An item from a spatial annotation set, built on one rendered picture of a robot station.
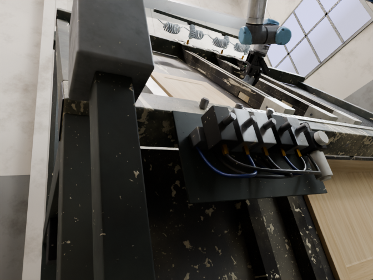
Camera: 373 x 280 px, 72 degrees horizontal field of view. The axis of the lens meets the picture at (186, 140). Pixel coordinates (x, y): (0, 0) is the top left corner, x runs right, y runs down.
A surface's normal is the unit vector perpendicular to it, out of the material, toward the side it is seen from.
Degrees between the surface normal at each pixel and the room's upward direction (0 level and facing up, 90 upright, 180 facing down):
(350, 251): 90
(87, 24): 90
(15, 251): 90
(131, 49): 90
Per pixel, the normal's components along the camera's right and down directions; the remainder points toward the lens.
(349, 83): -0.91, -0.01
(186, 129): 0.46, -0.45
